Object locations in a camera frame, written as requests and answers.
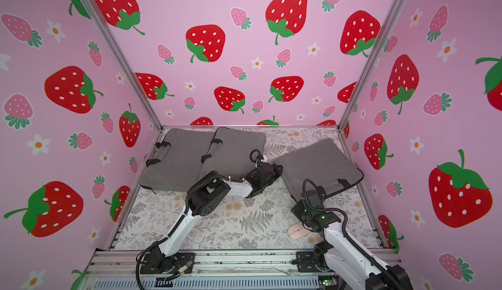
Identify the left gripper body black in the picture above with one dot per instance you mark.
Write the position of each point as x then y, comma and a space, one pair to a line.
274, 174

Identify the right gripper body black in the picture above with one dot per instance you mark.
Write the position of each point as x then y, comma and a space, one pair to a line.
310, 202

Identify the pink computer mouse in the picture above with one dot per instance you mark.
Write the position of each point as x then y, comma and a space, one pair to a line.
298, 231

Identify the grey laptop bag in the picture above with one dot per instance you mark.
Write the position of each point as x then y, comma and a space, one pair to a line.
176, 164
229, 152
324, 164

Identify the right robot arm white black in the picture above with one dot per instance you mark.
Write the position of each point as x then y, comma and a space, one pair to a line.
340, 252

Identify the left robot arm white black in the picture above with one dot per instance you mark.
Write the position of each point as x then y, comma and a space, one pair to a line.
201, 200

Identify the floral patterned table mat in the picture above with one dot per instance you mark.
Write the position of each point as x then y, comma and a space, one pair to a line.
258, 223

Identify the white ribbed vent strip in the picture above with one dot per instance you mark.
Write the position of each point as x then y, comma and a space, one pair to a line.
244, 282

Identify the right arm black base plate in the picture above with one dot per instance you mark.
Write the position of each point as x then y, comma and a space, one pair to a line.
310, 261

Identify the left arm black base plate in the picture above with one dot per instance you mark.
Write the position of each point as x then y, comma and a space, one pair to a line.
157, 263

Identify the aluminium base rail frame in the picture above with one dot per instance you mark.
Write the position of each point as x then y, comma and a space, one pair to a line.
116, 270

